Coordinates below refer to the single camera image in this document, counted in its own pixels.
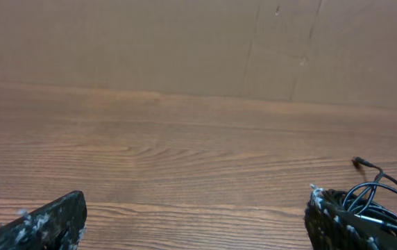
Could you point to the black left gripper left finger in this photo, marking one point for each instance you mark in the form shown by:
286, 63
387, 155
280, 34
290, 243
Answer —
59, 225

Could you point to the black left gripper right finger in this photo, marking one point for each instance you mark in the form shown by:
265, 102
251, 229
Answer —
329, 225

